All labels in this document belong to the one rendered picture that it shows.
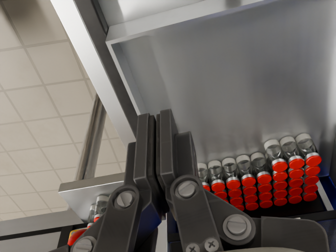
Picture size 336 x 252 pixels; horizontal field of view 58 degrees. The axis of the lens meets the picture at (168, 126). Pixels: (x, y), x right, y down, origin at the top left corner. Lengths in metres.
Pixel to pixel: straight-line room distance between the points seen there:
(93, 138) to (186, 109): 0.50
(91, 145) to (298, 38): 0.62
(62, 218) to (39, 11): 0.90
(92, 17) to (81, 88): 1.20
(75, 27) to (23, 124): 1.43
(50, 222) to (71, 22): 0.45
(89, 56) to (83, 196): 0.28
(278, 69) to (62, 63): 1.18
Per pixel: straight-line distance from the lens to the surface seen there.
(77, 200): 0.59
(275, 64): 0.39
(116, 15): 0.34
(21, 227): 0.73
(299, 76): 0.41
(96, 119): 0.93
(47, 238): 0.68
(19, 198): 2.33
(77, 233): 0.46
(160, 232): 0.45
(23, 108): 1.69
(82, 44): 0.37
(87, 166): 0.81
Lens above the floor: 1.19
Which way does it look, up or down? 47 degrees down
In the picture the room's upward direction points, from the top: 178 degrees clockwise
